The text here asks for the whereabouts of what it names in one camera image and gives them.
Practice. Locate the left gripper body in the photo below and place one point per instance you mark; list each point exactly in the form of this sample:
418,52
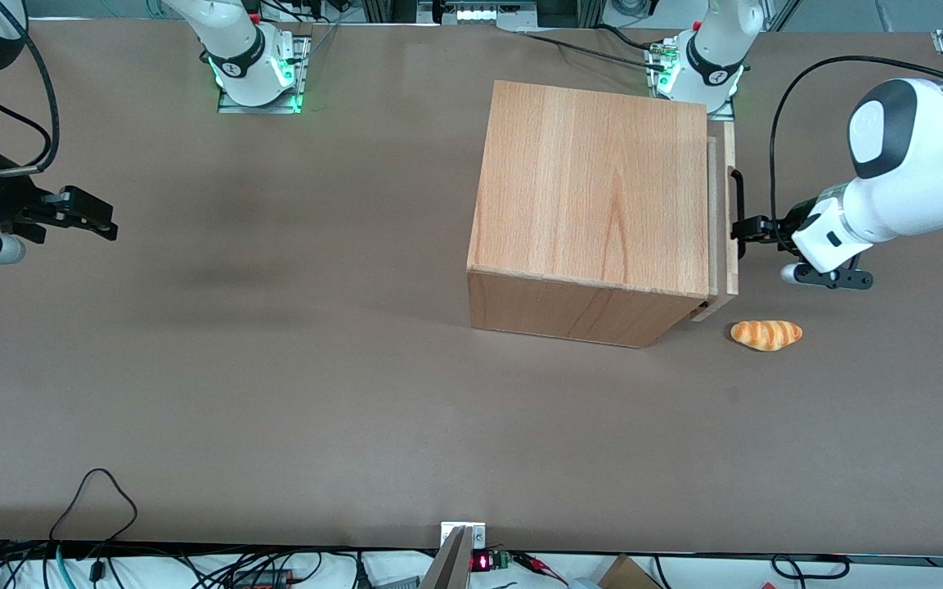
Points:
788,222

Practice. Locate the light wooden drawer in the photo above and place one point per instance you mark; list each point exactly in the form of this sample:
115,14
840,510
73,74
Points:
729,274

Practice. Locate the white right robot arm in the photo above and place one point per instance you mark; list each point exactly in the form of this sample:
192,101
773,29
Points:
242,49

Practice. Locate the light wooden drawer cabinet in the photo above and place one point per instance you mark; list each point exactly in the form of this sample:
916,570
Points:
590,188

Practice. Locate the toy bread roll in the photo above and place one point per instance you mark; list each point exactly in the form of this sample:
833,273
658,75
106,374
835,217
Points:
765,334

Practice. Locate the white lit device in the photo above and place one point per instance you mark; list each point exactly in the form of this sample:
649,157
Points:
487,13

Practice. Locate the brown cardboard piece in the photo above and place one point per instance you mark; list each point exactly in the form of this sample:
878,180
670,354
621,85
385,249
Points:
620,574

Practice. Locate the red digit display module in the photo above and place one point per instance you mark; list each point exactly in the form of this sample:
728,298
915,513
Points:
489,561

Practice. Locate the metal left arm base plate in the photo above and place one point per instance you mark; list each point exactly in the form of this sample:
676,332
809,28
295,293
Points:
651,69

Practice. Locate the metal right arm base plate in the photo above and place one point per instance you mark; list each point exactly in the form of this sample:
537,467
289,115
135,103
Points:
304,65

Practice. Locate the metal bracket with wooden bar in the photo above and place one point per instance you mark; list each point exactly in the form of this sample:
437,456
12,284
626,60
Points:
456,548

